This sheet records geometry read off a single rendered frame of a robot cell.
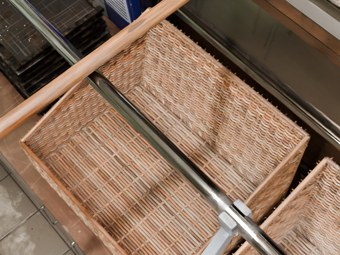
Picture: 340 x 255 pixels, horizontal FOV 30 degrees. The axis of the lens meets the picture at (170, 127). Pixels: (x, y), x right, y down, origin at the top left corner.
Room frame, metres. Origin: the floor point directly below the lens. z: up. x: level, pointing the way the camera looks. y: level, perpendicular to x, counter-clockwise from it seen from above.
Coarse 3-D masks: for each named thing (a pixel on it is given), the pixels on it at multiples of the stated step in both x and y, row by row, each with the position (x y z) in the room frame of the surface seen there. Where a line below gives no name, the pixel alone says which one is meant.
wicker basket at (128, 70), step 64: (128, 64) 1.04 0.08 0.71; (192, 64) 0.94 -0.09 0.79; (64, 128) 0.91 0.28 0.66; (128, 128) 0.92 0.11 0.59; (192, 128) 0.88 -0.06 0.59; (256, 128) 0.74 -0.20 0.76; (64, 192) 0.69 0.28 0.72; (128, 192) 0.72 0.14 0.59; (192, 192) 0.69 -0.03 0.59; (256, 192) 0.56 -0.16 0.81
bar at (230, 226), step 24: (24, 0) 0.90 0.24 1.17; (48, 24) 0.83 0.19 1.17; (72, 48) 0.76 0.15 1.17; (96, 72) 0.69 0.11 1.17; (120, 96) 0.63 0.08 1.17; (144, 120) 0.57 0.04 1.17; (168, 144) 0.52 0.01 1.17; (192, 168) 0.46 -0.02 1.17; (216, 192) 0.41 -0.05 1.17; (240, 216) 0.37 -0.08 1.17; (216, 240) 0.36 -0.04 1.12; (264, 240) 0.32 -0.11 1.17
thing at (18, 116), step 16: (176, 0) 0.80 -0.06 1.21; (144, 16) 0.77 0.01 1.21; (160, 16) 0.77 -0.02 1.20; (128, 32) 0.74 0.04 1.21; (144, 32) 0.75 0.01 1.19; (112, 48) 0.72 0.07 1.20; (80, 64) 0.69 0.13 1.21; (96, 64) 0.69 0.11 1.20; (64, 80) 0.67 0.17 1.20; (80, 80) 0.67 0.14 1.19; (32, 96) 0.65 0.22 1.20; (48, 96) 0.64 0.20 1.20; (16, 112) 0.62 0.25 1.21; (32, 112) 0.62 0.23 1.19; (0, 128) 0.59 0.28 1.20; (16, 128) 0.60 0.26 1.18
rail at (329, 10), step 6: (312, 0) 0.55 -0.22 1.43; (318, 0) 0.54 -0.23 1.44; (324, 0) 0.54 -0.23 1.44; (330, 0) 0.54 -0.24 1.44; (336, 0) 0.53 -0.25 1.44; (318, 6) 0.54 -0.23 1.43; (324, 6) 0.53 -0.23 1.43; (330, 6) 0.53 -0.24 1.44; (336, 6) 0.52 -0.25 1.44; (330, 12) 0.52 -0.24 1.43; (336, 12) 0.52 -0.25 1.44; (336, 18) 0.51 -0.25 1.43
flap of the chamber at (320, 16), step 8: (288, 0) 0.58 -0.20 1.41; (296, 0) 0.57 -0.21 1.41; (304, 0) 0.56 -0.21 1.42; (296, 8) 0.57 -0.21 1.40; (304, 8) 0.56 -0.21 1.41; (312, 8) 0.55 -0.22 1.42; (312, 16) 0.54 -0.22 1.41; (320, 16) 0.53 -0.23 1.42; (328, 16) 0.52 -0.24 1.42; (320, 24) 0.53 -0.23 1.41; (328, 24) 0.52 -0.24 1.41; (336, 24) 0.51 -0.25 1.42; (336, 32) 0.51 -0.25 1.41
